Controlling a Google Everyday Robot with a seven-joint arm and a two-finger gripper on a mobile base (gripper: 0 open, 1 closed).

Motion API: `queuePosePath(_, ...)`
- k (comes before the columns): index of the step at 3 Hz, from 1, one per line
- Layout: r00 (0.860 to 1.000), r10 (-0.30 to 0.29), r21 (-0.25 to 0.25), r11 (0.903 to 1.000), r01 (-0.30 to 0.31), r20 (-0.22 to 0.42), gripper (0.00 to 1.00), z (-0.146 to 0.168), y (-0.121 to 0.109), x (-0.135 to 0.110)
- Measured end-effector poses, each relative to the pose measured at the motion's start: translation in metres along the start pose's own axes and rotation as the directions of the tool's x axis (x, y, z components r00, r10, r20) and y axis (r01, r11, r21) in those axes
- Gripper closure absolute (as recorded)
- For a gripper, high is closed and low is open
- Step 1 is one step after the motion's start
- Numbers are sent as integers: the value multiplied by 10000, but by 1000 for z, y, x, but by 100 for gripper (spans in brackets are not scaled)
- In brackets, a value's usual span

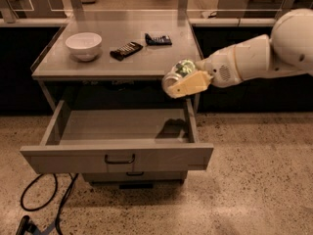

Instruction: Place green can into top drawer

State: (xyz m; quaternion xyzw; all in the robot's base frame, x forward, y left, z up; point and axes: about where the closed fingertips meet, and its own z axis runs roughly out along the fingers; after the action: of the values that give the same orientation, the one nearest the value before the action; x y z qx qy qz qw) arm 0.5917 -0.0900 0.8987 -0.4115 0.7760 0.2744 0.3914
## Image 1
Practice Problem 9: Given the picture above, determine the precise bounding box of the grey drawer cabinet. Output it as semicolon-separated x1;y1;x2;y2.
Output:
21;11;213;184

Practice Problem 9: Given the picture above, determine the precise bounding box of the black top drawer handle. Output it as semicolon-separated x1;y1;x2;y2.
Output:
104;154;136;165

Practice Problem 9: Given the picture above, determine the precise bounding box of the green soda can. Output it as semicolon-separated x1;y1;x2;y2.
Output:
161;59;196;95

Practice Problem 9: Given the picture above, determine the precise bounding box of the black floor cable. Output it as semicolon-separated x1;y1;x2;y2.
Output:
20;172;80;235

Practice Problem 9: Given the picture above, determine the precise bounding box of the open grey top drawer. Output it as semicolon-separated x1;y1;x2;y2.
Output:
21;100;213;174

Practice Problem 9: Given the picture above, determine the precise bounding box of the white ceramic bowl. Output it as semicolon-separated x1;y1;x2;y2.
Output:
66;32;102;62

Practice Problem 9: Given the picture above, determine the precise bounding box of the lower grey drawer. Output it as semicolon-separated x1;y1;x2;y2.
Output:
82;171;187;183

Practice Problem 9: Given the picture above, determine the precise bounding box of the dark brown snack bar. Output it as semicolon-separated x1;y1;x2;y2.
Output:
110;42;143;61

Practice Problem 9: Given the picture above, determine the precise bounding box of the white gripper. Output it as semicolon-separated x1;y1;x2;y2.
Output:
167;46;243;98

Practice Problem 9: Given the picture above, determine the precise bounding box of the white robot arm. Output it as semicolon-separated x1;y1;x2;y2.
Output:
162;9;313;98

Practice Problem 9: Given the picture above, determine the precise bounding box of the black plug on floor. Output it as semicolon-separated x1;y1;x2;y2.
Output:
16;215;37;235

